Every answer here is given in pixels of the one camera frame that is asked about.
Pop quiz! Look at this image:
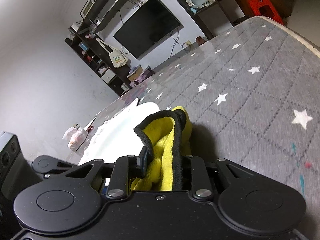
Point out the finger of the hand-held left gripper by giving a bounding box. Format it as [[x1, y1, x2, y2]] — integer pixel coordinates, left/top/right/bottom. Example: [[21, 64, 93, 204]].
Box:
[[32, 155, 80, 179]]

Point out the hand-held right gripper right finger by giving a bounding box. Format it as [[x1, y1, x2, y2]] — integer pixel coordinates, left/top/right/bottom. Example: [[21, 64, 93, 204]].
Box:
[[184, 155, 258, 200]]

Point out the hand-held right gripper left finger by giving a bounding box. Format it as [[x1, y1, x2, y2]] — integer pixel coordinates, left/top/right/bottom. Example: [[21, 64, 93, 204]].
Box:
[[62, 146, 148, 199]]

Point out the yellow cloth with black edge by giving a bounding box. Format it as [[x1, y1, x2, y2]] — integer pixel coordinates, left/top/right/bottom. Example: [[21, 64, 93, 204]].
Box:
[[130, 106, 193, 192]]

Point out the white plate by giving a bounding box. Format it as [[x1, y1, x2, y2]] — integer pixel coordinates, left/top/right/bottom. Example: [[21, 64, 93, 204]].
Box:
[[77, 102, 160, 167]]

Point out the crumpled plastic bag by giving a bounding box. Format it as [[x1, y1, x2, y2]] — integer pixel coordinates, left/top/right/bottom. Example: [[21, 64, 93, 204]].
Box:
[[62, 126, 88, 152]]

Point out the white printed towel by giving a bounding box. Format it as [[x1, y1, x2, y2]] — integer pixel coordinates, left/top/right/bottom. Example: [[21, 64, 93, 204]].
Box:
[[86, 97, 140, 153]]

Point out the white paper sheet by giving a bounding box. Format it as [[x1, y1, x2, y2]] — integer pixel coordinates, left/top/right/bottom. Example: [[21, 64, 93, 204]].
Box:
[[85, 116, 97, 132]]

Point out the tan cardboard box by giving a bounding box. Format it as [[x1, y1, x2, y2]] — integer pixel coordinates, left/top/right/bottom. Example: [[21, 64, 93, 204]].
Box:
[[127, 65, 144, 82]]

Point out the grey star-print table cover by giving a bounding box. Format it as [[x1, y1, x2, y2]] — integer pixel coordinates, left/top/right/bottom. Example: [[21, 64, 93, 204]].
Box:
[[80, 16, 320, 205]]

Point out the dark shelving unit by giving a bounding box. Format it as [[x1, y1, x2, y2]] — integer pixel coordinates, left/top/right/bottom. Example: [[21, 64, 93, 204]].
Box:
[[64, 33, 133, 96]]

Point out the cream tote bag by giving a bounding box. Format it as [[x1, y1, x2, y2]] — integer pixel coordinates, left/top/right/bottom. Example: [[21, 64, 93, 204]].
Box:
[[96, 38, 128, 68]]

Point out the dark television console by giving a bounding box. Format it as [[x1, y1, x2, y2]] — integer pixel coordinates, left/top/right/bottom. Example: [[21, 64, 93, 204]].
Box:
[[150, 38, 213, 73]]

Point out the black flat television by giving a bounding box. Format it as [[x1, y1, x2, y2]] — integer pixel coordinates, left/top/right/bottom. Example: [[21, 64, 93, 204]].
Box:
[[113, 0, 182, 60]]

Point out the framed picture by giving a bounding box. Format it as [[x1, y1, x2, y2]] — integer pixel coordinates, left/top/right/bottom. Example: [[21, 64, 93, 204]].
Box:
[[79, 0, 95, 19]]

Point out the red plastic stool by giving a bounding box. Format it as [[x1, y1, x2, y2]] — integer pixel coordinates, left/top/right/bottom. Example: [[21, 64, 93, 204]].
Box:
[[246, 0, 284, 25]]

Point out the black television cable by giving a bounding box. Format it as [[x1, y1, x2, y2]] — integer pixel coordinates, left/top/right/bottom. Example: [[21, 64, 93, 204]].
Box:
[[171, 27, 190, 58]]

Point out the dark wall shelf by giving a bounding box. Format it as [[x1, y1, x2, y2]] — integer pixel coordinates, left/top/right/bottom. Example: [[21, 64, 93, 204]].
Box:
[[76, 0, 147, 34]]

